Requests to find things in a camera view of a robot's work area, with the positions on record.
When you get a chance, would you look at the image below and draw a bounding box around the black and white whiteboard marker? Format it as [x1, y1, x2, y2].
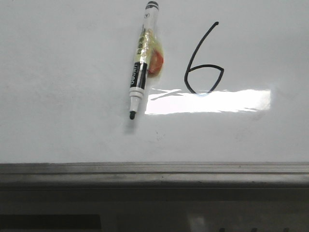
[129, 0, 164, 120]

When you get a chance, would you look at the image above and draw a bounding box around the grey aluminium whiteboard frame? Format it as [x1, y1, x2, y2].
[0, 162, 309, 190]

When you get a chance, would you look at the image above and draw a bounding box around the white whiteboard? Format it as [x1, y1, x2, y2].
[0, 0, 309, 163]

